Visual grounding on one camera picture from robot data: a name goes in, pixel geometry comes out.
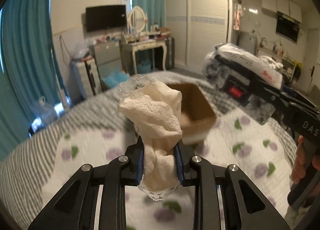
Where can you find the oval vanity mirror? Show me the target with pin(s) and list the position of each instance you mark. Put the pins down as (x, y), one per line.
(137, 20)

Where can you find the dark suitcase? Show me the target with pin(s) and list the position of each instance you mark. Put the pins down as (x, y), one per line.
(170, 57)

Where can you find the blue plastic bag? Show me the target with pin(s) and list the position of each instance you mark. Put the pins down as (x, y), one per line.
(115, 78)

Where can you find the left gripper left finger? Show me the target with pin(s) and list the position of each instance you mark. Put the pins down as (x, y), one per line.
(94, 191)

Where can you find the white black tissue pack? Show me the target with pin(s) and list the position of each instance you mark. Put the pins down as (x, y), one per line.
(232, 70)

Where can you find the teal window curtain left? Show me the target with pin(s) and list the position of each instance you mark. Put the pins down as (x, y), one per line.
(29, 69)

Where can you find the white suitcase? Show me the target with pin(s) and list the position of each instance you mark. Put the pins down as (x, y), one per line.
(87, 77)

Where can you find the white kitchen wall cabinets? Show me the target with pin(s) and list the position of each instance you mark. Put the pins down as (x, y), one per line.
(286, 7)

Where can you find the white sliding wardrobe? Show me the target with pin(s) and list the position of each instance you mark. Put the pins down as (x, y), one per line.
(196, 26)

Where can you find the grey washing machine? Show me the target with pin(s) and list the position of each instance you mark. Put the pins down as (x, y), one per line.
(248, 42)

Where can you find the clear water jug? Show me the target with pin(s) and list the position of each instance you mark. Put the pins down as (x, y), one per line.
(45, 114)

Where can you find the grey checked duvet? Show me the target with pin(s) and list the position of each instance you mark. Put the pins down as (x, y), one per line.
(29, 167)

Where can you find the cream lace cloth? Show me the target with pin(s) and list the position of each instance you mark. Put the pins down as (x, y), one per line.
(155, 110)

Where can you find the black range hood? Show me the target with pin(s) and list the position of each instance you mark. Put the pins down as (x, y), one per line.
(287, 27)

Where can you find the small grey fridge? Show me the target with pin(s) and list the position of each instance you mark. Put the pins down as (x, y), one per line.
(107, 58)

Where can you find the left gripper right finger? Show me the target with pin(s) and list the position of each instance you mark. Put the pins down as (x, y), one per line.
(224, 196)

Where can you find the right hand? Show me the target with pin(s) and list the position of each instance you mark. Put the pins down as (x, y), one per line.
(299, 170)

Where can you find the brown cardboard box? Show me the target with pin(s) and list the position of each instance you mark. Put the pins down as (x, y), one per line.
(197, 116)

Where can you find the floral quilted bed cover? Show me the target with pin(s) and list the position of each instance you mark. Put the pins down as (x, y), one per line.
(234, 139)

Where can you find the black wall television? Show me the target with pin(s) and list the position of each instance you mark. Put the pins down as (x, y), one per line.
(105, 17)

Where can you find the white clothes pile on chair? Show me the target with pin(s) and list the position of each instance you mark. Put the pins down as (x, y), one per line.
(271, 63)

